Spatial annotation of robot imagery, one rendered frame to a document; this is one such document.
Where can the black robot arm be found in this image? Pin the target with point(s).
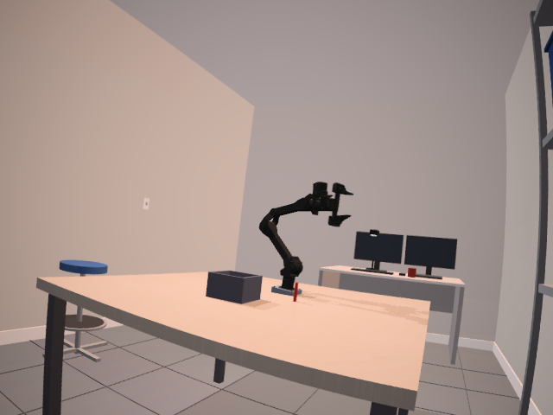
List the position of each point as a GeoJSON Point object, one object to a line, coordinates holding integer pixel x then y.
{"type": "Point", "coordinates": [292, 265]}

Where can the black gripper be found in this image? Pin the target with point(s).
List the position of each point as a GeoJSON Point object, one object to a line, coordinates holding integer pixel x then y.
{"type": "Point", "coordinates": [335, 220]}

